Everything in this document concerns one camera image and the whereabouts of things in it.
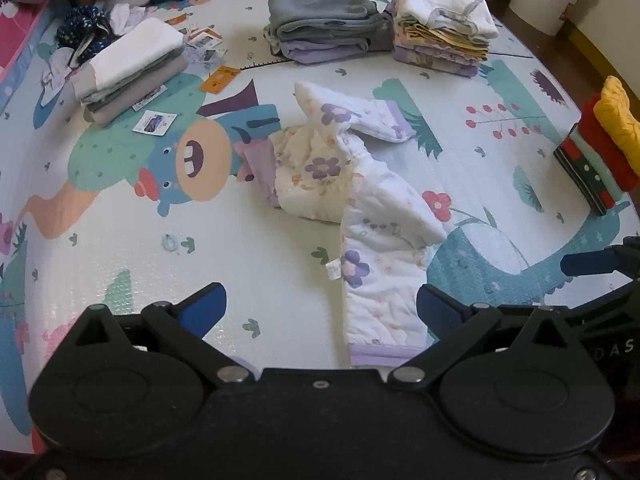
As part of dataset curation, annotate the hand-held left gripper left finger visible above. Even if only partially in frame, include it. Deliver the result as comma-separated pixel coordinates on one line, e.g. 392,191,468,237
62,282,253,391

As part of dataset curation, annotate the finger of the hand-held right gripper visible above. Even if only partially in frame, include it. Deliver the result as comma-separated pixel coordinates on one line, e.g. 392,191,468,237
560,248,626,277

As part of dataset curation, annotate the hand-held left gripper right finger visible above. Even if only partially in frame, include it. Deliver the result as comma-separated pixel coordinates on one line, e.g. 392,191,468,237
387,284,588,391

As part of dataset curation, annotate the white floral quilted garment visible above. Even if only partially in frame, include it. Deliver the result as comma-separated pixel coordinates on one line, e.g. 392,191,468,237
235,81,448,367

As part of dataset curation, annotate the red yellow striped clothes stack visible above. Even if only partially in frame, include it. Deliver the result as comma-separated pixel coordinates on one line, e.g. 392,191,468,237
553,76,640,217

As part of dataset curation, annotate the pastel folded clothes stack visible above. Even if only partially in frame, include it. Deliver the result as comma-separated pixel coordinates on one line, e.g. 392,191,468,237
387,0,501,78

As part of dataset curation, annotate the white tag with dark picture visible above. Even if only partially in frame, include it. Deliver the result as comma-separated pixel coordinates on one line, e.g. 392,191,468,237
134,111,177,136

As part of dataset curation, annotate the tag under folded stack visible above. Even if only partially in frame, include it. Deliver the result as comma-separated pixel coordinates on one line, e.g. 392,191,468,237
132,85,168,111

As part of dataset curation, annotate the orange paper tag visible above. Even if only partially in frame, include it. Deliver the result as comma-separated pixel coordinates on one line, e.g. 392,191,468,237
199,66,237,94

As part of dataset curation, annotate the pile of clothing tags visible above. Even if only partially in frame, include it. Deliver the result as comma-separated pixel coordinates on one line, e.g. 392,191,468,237
177,25,229,64

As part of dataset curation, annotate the grey and white folded stack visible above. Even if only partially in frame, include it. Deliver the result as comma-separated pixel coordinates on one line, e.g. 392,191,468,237
67,17,188,127

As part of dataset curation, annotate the white and lilac cloth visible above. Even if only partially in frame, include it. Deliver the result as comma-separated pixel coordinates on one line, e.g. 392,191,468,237
41,46,77,107

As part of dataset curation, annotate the small white crumpled cloth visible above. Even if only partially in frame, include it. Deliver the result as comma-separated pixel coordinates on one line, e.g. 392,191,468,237
109,2,147,36

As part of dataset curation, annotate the dark blue dotted cloth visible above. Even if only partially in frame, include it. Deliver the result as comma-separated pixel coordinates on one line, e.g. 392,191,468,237
56,5,113,67

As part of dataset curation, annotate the grey and purple folded stack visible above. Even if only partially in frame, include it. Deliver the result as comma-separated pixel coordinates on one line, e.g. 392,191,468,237
263,0,396,65

